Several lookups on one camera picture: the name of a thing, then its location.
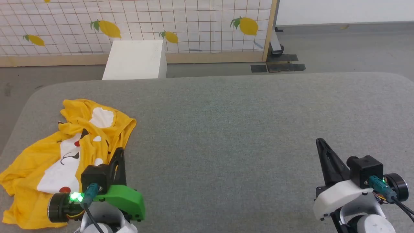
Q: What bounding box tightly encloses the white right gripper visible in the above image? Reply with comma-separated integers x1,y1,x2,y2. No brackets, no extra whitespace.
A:
313,139,409,221

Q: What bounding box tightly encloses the white rectangular box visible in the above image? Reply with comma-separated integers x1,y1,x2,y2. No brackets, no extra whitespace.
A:
102,40,168,80

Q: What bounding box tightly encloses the yellow cartoon print shirt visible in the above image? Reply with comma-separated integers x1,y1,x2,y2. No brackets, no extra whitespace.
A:
0,99,137,229

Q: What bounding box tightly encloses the grey metal partition foot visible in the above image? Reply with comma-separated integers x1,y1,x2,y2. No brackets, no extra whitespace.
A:
271,20,284,55

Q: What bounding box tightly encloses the lemon print partition screen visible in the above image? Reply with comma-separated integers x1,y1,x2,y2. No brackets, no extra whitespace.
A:
0,0,278,67

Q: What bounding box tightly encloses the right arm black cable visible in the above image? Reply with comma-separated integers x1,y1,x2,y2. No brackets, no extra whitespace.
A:
369,176,414,224

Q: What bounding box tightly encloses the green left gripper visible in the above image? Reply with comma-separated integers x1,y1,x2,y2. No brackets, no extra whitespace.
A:
48,147,146,223

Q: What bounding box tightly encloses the long black floor mat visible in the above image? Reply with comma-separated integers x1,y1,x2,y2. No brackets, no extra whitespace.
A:
266,61,306,73

